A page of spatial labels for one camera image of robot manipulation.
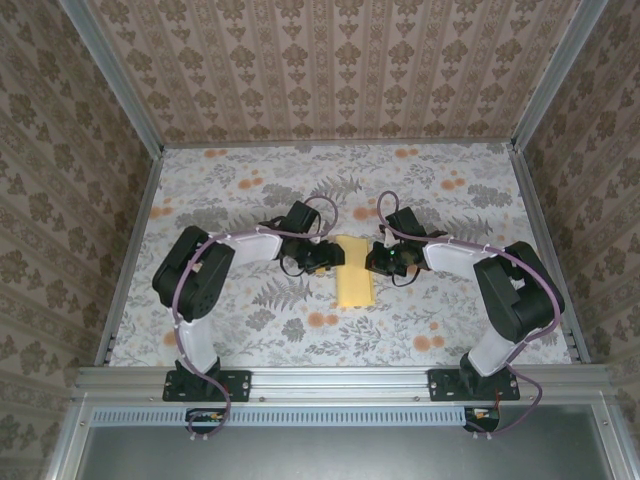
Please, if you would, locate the aluminium frame post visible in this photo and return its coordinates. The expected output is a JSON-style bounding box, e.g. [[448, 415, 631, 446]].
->
[[509, 0, 611, 151], [57, 0, 166, 156]]

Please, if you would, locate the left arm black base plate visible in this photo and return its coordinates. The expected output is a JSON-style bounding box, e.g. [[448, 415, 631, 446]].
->
[[162, 368, 253, 403]]

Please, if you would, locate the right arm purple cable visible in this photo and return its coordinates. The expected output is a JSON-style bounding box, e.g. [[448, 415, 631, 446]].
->
[[375, 189, 562, 442]]

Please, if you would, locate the right gripper thin black cable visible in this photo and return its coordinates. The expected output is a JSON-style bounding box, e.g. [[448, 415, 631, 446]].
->
[[391, 269, 424, 289]]

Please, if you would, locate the left gripper thin black cable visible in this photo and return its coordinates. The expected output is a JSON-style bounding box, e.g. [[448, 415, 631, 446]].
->
[[277, 254, 315, 279]]

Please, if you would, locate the gripper thin black cable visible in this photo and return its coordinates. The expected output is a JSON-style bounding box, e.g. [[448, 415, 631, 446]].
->
[[391, 269, 424, 289], [277, 254, 315, 279]]

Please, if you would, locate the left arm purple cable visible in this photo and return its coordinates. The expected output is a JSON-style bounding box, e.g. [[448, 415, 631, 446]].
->
[[169, 193, 342, 445]]

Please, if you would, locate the grey slotted cable duct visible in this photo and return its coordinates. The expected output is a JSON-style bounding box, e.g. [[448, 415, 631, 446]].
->
[[92, 405, 471, 427]]

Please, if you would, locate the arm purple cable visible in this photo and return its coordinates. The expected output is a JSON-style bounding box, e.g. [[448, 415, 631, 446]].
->
[[169, 193, 342, 445], [375, 189, 562, 442]]

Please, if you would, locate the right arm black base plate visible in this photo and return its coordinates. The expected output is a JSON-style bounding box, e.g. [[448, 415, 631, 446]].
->
[[428, 368, 521, 403]]

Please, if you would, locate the aluminium front frame rail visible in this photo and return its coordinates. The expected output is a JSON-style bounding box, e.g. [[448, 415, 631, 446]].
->
[[74, 364, 614, 401]]

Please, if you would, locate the aluminium side rail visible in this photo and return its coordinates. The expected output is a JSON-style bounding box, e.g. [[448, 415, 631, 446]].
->
[[507, 142, 591, 364], [94, 147, 166, 366]]

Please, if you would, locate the grey metal sheet panel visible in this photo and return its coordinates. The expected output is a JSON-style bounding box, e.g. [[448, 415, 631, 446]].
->
[[74, 403, 621, 480]]

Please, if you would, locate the aluminium back rail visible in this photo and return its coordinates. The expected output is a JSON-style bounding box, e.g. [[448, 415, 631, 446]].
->
[[162, 140, 516, 150]]

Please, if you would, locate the black cable junction box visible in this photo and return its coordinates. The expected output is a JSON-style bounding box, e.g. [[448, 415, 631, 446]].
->
[[462, 405, 502, 433]]

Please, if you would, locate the floral patterned table cover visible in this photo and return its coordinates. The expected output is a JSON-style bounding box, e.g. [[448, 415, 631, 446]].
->
[[107, 144, 576, 369]]

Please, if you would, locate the yellow paper sheet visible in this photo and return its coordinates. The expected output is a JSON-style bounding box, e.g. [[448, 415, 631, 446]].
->
[[333, 234, 377, 309]]

